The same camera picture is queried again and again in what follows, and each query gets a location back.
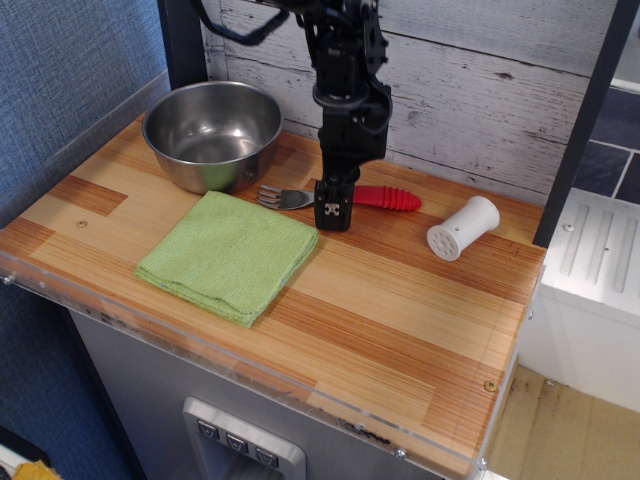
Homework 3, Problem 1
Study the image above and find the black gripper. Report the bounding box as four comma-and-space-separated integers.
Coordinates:
314, 82, 392, 231

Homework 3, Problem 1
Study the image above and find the red handled metal fork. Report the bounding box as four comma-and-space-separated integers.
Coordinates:
257, 185, 422, 211

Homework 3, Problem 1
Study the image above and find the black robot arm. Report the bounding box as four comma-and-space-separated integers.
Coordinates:
268, 1, 393, 231

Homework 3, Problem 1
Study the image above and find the green folded napkin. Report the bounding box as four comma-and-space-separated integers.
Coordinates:
135, 191, 319, 328

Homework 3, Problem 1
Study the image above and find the white plastic shaker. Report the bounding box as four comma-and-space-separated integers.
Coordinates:
427, 196, 500, 262

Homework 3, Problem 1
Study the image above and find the stainless steel bowl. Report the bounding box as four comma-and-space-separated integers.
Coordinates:
142, 81, 283, 194

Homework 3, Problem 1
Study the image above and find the silver toy fridge cabinet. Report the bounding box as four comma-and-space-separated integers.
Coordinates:
71, 308, 482, 479

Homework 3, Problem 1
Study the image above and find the white toy sink unit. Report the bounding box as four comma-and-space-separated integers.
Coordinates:
519, 189, 639, 411

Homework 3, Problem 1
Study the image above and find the yellow object bottom left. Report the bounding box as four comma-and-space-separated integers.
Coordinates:
12, 461, 62, 480

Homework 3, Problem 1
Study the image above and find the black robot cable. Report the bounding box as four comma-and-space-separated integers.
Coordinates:
189, 0, 291, 46

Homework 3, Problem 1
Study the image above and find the black left frame post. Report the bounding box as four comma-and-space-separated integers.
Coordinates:
157, 0, 208, 90

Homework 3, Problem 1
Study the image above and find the black vertical frame post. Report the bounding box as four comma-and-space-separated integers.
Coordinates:
533, 0, 639, 248

